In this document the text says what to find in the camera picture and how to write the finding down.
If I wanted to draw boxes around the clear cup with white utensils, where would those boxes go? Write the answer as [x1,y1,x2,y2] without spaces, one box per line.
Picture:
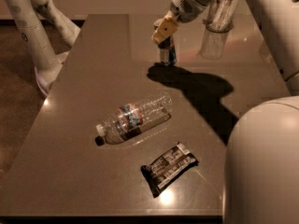
[206,0,238,33]

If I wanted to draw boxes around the clear plastic water bottle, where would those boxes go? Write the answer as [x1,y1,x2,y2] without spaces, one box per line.
[95,91,172,146]

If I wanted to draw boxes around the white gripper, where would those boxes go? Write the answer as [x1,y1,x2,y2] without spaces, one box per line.
[151,0,206,45]

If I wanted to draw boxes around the black snack bar wrapper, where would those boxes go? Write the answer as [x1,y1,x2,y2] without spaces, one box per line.
[140,142,199,198]

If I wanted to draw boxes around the blue silver redbull can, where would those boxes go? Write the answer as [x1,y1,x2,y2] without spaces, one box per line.
[154,19,177,66]

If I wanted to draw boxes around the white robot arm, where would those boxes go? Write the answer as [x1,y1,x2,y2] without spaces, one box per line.
[152,0,299,224]

